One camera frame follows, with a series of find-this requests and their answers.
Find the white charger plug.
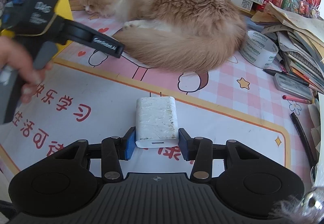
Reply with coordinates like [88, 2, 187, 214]
[136, 96, 179, 148]

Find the person's left hand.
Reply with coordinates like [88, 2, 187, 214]
[1, 36, 53, 103]

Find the yellow cardboard box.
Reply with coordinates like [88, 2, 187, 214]
[0, 0, 75, 59]

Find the pink checked tablecloth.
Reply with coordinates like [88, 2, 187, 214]
[0, 10, 317, 184]

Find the black pen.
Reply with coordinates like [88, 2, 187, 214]
[290, 112, 316, 167]

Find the red pencil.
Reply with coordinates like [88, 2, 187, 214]
[282, 95, 311, 105]

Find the grey pencil case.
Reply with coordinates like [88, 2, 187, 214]
[273, 73, 313, 100]

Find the white tape roll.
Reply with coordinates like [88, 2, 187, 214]
[239, 30, 278, 69]

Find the orange fluffy cat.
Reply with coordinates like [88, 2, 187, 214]
[79, 0, 246, 73]

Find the pile of papers and books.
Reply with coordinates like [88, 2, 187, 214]
[252, 3, 323, 93]

